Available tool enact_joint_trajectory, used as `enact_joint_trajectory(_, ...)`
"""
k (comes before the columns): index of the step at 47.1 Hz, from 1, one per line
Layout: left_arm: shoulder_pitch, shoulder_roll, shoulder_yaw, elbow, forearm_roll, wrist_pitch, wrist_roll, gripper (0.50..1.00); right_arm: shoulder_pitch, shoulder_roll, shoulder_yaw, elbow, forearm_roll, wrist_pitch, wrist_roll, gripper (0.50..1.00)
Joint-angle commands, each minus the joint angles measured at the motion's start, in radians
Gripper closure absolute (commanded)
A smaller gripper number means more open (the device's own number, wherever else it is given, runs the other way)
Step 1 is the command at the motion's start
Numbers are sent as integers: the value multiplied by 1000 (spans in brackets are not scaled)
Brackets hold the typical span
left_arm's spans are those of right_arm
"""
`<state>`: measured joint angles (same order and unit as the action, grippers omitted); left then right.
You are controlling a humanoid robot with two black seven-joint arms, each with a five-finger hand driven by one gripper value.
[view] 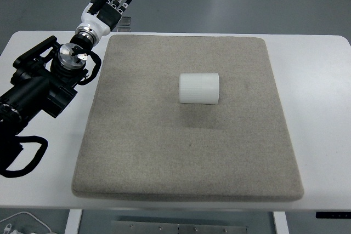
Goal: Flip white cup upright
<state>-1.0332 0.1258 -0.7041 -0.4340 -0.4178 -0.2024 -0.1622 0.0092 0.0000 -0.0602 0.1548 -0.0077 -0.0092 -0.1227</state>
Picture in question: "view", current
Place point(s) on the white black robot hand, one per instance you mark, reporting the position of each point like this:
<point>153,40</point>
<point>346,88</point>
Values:
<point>98,21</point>

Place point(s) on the white ribbed cup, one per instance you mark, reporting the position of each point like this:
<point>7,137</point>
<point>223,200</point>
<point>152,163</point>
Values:
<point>199,88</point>

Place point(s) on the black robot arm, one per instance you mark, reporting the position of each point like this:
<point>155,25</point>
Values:
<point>46,75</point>

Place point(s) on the clear plastic block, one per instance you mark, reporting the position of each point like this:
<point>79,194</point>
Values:
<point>124,25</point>

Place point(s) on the grey felt mat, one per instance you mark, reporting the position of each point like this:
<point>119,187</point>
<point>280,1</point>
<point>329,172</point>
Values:
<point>142,144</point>

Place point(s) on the white table leg left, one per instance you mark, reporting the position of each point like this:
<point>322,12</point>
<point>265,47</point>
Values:
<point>73,221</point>

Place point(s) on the white table leg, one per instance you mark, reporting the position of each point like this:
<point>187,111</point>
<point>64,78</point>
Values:
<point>280,222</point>
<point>73,221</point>

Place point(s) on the white table leg right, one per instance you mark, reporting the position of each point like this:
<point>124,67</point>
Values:
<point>280,222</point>

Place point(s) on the black desk control panel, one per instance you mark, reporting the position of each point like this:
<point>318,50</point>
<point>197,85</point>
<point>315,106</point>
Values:
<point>333,215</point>

